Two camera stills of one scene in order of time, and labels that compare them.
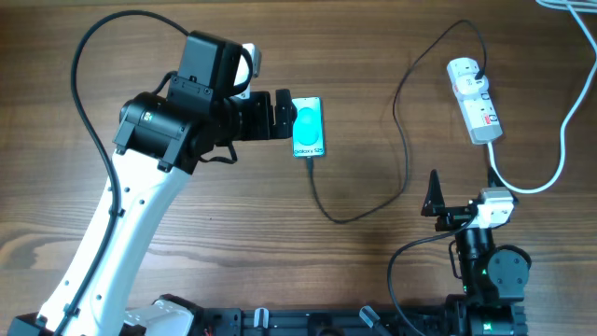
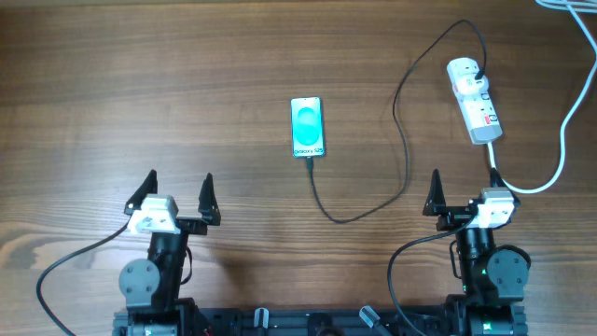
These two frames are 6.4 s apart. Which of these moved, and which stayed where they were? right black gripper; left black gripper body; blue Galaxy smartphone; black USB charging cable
Moved: left black gripper body
Stayed: blue Galaxy smartphone; black USB charging cable; right black gripper
